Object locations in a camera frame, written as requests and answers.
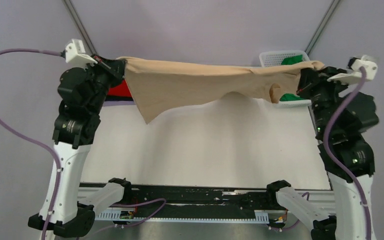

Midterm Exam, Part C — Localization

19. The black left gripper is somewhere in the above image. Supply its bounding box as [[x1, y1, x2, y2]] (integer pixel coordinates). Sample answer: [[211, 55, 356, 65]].
[[81, 53, 126, 114]]

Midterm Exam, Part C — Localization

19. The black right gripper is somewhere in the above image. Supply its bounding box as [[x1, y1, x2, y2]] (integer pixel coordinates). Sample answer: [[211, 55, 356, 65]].
[[294, 65, 351, 135]]

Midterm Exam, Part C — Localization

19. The beige t shirt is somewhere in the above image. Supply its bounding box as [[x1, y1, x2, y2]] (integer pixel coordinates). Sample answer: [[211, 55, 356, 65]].
[[124, 57, 325, 124]]

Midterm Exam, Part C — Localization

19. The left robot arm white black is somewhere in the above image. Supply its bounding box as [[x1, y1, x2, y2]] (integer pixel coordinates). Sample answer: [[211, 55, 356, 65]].
[[28, 55, 133, 239]]

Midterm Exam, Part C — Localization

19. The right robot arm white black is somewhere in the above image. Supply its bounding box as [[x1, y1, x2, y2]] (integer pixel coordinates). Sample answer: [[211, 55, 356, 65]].
[[265, 66, 379, 240]]

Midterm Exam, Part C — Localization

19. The folded red t shirt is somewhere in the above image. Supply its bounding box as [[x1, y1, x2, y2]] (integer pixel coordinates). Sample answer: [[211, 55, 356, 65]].
[[108, 80, 132, 98]]

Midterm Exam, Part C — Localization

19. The green t shirt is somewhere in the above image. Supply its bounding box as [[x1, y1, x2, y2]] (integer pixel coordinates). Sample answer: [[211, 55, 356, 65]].
[[279, 54, 304, 102]]

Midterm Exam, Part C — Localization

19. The folded black t shirt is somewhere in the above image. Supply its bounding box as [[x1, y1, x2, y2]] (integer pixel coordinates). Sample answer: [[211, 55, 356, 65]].
[[105, 95, 134, 102]]

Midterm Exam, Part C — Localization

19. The white plastic basket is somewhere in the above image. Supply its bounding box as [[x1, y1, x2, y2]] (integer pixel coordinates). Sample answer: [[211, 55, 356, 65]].
[[259, 50, 311, 108]]

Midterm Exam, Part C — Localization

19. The left aluminium frame post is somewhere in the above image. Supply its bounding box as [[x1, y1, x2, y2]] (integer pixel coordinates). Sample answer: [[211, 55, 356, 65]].
[[62, 0, 97, 54]]

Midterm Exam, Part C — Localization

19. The aluminium frame post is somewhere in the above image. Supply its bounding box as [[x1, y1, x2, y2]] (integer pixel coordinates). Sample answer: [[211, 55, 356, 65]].
[[304, 0, 342, 56], [62, 0, 97, 54]]

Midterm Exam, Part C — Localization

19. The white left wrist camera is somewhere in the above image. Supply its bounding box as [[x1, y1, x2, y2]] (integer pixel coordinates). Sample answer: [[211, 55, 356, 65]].
[[63, 38, 98, 68]]

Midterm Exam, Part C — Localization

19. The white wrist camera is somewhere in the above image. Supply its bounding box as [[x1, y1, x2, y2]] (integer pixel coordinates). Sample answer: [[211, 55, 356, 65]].
[[327, 54, 379, 85], [63, 38, 98, 68]]

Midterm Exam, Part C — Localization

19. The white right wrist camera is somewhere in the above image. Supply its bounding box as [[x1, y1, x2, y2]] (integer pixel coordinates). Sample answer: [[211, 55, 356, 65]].
[[327, 54, 379, 85]]

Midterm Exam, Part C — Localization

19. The right aluminium frame post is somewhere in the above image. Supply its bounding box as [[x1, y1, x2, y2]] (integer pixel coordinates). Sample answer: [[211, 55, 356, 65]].
[[304, 0, 342, 56]]

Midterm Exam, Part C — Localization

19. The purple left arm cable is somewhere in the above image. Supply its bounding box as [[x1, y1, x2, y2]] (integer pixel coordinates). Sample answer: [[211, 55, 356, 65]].
[[0, 48, 64, 240]]

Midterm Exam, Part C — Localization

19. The white slotted cable duct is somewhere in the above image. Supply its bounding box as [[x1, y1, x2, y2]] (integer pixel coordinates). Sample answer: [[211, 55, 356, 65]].
[[95, 209, 270, 224]]

